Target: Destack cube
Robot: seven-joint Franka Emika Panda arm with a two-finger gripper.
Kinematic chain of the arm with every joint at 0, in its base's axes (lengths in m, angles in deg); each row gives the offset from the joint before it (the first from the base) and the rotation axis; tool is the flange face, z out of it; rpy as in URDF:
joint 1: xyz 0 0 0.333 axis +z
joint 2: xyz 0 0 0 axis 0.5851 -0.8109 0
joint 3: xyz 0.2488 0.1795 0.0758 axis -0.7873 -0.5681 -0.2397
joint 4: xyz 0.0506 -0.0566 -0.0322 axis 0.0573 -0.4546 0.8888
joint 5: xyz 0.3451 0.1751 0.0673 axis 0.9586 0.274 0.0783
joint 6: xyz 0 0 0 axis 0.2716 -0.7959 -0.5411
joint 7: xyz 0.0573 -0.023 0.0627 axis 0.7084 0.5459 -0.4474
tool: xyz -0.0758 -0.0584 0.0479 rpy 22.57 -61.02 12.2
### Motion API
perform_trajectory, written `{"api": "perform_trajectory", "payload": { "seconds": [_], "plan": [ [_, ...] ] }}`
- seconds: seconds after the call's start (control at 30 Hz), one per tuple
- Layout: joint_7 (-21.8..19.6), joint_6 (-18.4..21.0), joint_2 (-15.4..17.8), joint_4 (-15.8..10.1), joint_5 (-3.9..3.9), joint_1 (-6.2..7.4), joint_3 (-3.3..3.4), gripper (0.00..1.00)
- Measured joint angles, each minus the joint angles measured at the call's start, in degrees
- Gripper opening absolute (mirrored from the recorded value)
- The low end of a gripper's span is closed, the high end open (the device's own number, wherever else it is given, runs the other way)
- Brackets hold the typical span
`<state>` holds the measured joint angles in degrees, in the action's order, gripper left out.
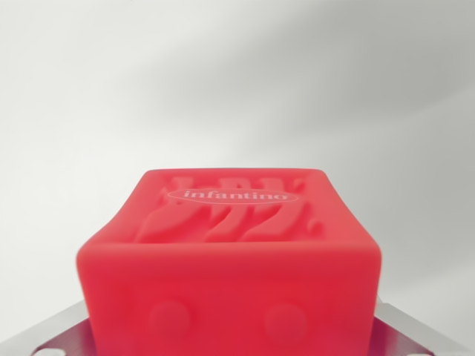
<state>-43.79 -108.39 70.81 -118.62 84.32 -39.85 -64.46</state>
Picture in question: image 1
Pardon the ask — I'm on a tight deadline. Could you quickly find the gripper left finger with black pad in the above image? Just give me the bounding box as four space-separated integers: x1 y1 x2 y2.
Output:
0 300 98 356

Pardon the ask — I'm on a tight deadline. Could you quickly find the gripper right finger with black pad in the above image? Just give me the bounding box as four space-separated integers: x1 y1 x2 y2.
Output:
369 300 475 356

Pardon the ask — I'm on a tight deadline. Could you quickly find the red Infantino soft cube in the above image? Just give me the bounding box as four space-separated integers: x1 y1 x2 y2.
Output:
76 168 383 356

